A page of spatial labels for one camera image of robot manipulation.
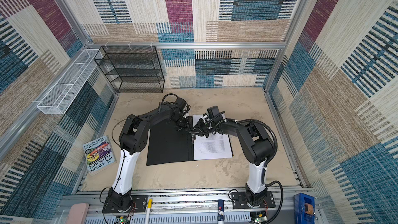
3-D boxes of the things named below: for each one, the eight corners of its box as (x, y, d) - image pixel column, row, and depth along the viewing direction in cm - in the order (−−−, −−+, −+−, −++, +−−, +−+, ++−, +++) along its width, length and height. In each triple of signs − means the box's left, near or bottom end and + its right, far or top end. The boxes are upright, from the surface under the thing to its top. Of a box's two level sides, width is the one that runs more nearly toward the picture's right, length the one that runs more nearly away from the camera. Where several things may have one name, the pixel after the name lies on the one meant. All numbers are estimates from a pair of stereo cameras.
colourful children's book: (90, 174, 84) (87, 172, 82) (86, 146, 94) (83, 144, 92) (115, 161, 88) (113, 159, 86) (108, 136, 98) (106, 134, 96)
